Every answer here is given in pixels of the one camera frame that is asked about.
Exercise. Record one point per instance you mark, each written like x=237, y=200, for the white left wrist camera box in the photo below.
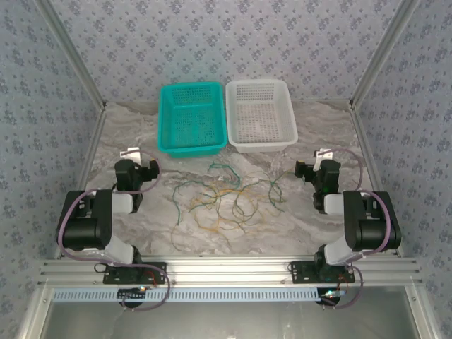
x=130, y=153

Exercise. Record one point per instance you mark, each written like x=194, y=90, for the teal plastic basket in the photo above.
x=192, y=150

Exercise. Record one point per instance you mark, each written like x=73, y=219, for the aluminium frame post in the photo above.
x=381, y=53
x=73, y=53

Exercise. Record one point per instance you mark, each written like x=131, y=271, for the small right controller board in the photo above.
x=332, y=293

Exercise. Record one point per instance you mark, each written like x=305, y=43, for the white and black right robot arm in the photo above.
x=370, y=229

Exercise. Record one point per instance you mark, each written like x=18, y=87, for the aluminium table side rail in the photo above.
x=91, y=155
x=361, y=130

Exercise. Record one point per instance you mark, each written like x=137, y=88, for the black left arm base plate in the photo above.
x=159, y=272

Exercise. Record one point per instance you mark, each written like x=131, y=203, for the white plastic basket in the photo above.
x=261, y=146

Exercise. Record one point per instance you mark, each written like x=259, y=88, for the small controller board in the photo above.
x=332, y=293
x=132, y=292

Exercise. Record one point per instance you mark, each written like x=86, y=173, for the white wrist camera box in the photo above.
x=323, y=154
x=130, y=153

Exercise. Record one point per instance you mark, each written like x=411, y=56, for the aluminium mounting rail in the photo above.
x=229, y=270

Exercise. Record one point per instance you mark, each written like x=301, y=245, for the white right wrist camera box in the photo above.
x=323, y=154

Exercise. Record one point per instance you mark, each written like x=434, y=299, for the small left controller board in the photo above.
x=132, y=292

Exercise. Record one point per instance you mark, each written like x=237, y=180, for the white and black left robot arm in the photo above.
x=84, y=226

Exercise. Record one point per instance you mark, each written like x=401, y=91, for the grey metal panel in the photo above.
x=229, y=321

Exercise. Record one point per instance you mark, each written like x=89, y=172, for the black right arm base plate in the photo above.
x=300, y=272

